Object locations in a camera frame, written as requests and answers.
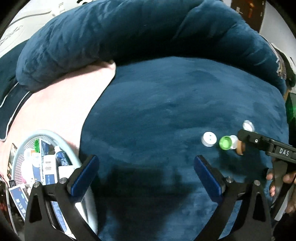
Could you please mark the green box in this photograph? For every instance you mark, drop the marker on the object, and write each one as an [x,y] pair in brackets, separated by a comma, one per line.
[290,106]

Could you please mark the light blue round basket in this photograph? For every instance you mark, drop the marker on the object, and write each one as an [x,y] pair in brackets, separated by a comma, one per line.
[55,161]

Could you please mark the person's right hand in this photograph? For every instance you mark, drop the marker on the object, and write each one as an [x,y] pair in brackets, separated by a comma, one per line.
[282,191]

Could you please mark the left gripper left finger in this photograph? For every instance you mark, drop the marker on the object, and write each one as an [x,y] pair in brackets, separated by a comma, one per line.
[67,192]

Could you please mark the pink bed sheet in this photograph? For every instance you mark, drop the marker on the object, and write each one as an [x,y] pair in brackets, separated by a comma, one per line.
[61,108]

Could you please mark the blue pillow white piping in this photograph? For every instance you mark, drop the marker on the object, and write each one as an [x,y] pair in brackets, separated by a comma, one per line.
[10,106]
[8,70]

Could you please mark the brown bottle cap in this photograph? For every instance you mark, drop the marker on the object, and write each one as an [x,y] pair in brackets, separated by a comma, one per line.
[241,147]

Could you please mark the white upturned bottle cap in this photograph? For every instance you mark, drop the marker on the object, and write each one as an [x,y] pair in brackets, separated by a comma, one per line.
[248,126]

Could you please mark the rolled blue plush blanket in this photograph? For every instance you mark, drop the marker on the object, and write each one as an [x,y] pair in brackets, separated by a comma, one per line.
[133,31]

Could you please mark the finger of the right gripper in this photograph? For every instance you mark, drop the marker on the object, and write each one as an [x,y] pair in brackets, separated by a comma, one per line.
[254,139]

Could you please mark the blue white product box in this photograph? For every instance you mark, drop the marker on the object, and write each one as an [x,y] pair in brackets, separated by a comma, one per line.
[20,199]

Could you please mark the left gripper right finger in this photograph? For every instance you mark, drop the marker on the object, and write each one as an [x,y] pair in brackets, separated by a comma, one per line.
[253,221]

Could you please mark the green upturned bottle cap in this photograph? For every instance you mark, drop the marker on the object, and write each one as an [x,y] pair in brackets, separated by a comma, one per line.
[37,145]

